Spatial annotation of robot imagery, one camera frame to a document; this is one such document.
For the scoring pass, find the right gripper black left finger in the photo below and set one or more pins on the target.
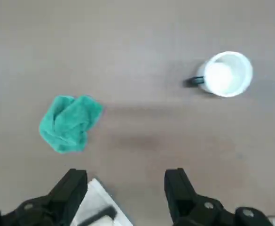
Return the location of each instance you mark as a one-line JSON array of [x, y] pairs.
[[57, 207]]

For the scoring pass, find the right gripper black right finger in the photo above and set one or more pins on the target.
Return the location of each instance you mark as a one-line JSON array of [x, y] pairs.
[[189, 207]]

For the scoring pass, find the green cloth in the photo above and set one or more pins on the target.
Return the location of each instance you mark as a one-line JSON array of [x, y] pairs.
[[69, 124]]

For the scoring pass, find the beige plastic dustpan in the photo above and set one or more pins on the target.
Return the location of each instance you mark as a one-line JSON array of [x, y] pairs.
[[97, 195]]

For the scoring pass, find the beige brush black bristles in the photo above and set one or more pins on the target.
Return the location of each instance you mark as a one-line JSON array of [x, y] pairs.
[[99, 214]]

